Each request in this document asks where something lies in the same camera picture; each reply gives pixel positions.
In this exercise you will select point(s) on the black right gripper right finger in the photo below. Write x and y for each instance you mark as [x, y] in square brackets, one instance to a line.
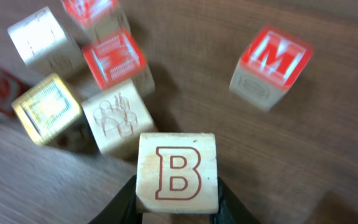
[230, 209]

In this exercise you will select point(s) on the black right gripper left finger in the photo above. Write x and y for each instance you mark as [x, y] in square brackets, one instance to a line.
[121, 209]

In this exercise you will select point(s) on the yellow edged B block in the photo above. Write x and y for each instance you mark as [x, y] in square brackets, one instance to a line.
[177, 173]

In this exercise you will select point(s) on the blue edged picture block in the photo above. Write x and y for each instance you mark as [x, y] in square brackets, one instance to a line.
[117, 117]

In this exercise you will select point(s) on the yellow wooden block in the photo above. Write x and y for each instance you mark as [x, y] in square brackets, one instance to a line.
[52, 115]

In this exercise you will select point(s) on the red W letter block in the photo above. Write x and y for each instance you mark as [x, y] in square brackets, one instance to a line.
[117, 58]

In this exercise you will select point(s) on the red M letter block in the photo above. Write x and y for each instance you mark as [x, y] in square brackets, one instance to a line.
[269, 67]

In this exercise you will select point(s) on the green edged picture block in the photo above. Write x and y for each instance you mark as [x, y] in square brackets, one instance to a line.
[45, 46]

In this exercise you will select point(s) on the red V letter block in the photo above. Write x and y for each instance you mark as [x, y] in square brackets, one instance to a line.
[97, 18]

